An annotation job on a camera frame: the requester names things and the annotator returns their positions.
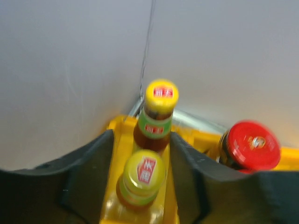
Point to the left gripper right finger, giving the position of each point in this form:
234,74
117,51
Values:
210,193

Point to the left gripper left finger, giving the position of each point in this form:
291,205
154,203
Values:
67,190

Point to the green label sauce bottle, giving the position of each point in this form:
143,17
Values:
153,127
135,190

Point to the red-lid chili jar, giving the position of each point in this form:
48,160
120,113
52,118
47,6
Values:
249,146

